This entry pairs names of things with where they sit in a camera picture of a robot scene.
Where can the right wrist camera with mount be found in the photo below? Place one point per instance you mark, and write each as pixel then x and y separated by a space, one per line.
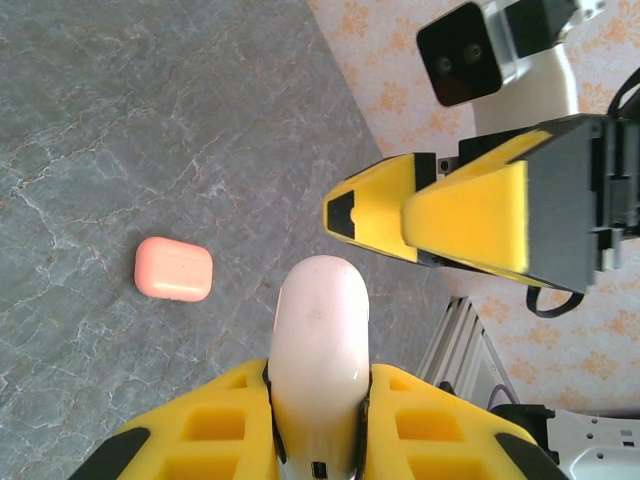
pixel 457 55

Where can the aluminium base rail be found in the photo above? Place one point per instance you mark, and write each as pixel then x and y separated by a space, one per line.
pixel 460 350

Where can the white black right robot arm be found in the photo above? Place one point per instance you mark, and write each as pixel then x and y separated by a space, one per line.
pixel 590 450

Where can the white earbud charging case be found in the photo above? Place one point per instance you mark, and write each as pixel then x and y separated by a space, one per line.
pixel 320 325

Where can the pink earbud charging case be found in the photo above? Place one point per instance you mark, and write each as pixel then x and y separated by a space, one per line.
pixel 172 270

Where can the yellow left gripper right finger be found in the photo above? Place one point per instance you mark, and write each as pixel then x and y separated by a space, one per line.
pixel 400 405

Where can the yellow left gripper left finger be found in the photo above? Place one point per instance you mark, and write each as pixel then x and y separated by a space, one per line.
pixel 240 400

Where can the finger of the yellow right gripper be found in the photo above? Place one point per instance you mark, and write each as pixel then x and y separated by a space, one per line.
pixel 375 210
pixel 475 220

